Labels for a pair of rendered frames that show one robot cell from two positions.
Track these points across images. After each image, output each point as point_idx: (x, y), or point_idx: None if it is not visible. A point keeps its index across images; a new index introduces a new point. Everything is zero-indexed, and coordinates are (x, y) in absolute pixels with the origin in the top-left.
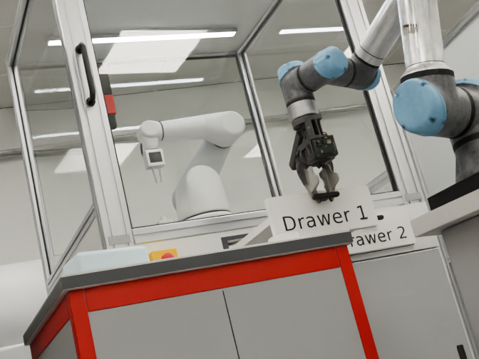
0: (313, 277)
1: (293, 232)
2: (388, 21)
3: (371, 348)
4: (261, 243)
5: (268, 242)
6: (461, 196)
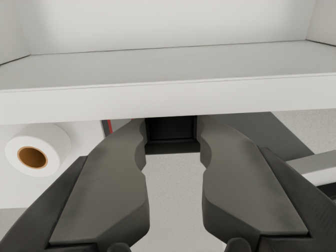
0: None
1: (50, 175)
2: None
3: None
4: (10, 207)
5: (17, 207)
6: (222, 242)
